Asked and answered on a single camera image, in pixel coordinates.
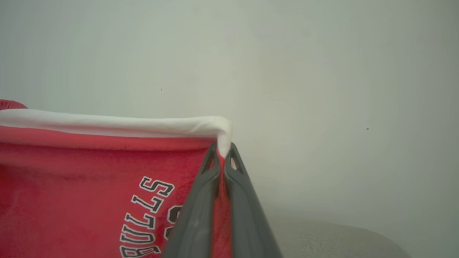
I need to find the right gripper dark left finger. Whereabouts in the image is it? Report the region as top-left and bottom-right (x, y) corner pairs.
(161, 141), (221, 258)

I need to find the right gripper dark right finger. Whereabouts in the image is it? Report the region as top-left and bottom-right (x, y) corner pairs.
(224, 142), (284, 258)

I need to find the red and white basketball jersey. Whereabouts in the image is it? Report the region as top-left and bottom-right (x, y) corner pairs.
(0, 99), (233, 258)

